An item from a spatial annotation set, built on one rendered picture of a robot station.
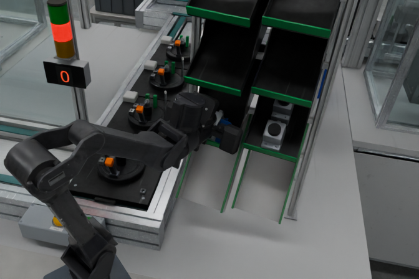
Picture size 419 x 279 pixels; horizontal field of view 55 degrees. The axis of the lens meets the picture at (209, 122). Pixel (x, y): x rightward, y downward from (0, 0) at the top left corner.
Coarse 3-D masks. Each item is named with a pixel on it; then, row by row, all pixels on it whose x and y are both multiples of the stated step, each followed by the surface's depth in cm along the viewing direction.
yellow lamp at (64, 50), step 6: (54, 42) 111; (60, 42) 110; (66, 42) 110; (72, 42) 112; (60, 48) 110; (66, 48) 111; (72, 48) 113; (60, 54) 112; (66, 54) 112; (72, 54) 113
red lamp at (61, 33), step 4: (52, 24) 107; (64, 24) 107; (68, 24) 108; (52, 28) 108; (56, 28) 107; (60, 28) 107; (64, 28) 107; (68, 28) 108; (52, 32) 109; (56, 32) 108; (60, 32) 108; (64, 32) 108; (68, 32) 109; (56, 36) 108; (60, 36) 108; (64, 36) 109; (68, 36) 109; (56, 40) 109; (60, 40) 109; (64, 40) 109; (68, 40) 110
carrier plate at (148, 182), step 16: (96, 160) 122; (80, 176) 117; (96, 176) 117; (144, 176) 118; (160, 176) 120; (80, 192) 112; (96, 192) 112; (112, 192) 113; (128, 192) 113; (144, 208) 111
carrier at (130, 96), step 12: (132, 96) 147; (156, 96) 139; (120, 108) 144; (132, 108) 141; (144, 108) 137; (156, 108) 142; (120, 120) 139; (132, 120) 136; (156, 120) 137; (132, 132) 134
